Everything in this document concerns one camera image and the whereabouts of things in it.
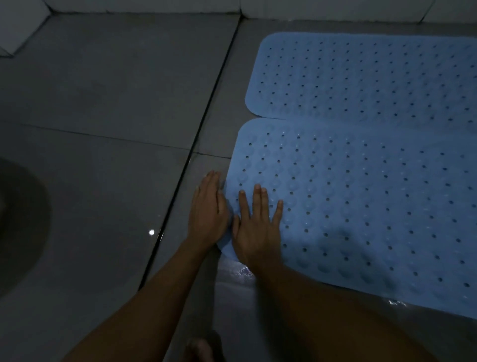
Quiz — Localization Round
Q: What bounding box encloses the blue bath mat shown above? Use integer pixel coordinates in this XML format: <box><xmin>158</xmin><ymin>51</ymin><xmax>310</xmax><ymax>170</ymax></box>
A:
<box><xmin>216</xmin><ymin>117</ymin><xmax>477</xmax><ymax>321</ymax></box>
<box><xmin>244</xmin><ymin>31</ymin><xmax>477</xmax><ymax>129</ymax></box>

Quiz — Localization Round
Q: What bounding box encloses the person's foot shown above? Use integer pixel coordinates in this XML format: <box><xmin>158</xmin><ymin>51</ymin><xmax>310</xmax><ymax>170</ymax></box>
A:
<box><xmin>184</xmin><ymin>337</ymin><xmax>225</xmax><ymax>362</ymax></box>

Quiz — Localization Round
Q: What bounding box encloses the person's left forearm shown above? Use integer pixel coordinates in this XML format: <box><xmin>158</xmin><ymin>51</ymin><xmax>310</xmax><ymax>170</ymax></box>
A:
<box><xmin>61</xmin><ymin>242</ymin><xmax>214</xmax><ymax>362</ymax></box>

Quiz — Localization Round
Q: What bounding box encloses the person's left hand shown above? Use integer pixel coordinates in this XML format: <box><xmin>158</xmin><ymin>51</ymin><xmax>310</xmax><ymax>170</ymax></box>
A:
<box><xmin>187</xmin><ymin>171</ymin><xmax>229</xmax><ymax>249</ymax></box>

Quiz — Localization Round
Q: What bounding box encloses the person's right forearm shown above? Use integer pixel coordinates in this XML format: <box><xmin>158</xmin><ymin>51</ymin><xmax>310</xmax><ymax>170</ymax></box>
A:
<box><xmin>253</xmin><ymin>261</ymin><xmax>440</xmax><ymax>362</ymax></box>

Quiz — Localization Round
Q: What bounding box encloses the person's right hand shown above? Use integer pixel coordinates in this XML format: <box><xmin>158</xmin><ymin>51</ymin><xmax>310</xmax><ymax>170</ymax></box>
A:
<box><xmin>231</xmin><ymin>183</ymin><xmax>284</xmax><ymax>269</ymax></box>

